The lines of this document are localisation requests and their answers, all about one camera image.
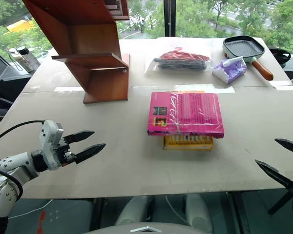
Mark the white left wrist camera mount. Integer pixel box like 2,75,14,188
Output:
38,119,64,171

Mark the grey rounded shape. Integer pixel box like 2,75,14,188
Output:
114,195,156,228
185,193,213,233

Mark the grey panel with chevron mark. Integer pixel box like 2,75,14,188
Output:
84,225,212,234

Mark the purple white plastic package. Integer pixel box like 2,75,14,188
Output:
211,56,248,85

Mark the square grill pan wooden handle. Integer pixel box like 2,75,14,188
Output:
222,35,274,82

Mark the clear plastic bag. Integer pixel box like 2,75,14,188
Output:
144,46,214,77

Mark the wooden shelf stand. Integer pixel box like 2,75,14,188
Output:
21,0,131,105

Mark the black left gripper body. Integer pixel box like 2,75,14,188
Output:
55,136,78,168

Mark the clear bottle black lid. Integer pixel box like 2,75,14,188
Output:
8,46,41,73

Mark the white floor cable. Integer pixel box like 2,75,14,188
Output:
8,198,54,220

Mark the yellow vehicle outside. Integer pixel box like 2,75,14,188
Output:
5,19,37,33

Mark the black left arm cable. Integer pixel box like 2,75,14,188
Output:
0,119,45,147

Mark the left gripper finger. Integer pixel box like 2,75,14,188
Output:
63,130,96,145
74,143,106,165

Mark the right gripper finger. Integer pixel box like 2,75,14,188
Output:
274,138,293,155
254,159,293,190

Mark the black bundle in bag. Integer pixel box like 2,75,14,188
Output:
153,58,208,72

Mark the black window post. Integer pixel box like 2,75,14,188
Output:
164,0,178,39

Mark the yellow book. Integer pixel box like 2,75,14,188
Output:
162,90,214,152

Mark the pink book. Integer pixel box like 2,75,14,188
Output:
146,91,225,139

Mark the red bundle in bag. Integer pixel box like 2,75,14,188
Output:
159,50,211,62

